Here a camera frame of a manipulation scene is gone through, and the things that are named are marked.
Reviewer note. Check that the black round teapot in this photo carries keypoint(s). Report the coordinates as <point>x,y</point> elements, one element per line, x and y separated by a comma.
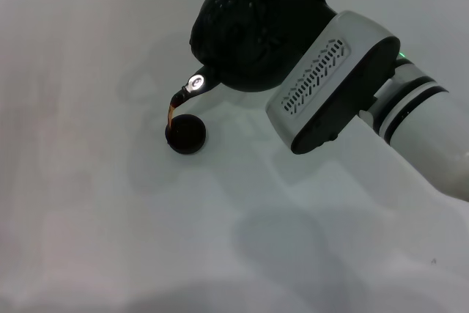
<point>227,34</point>

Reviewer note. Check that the small dark teacup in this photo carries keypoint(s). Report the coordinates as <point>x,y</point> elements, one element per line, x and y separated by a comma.
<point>187,136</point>

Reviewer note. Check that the brown tea liquid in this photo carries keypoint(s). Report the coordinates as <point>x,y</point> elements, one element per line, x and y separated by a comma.
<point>171,115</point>

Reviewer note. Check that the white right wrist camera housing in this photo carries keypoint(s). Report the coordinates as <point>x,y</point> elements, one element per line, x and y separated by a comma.
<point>329,82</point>

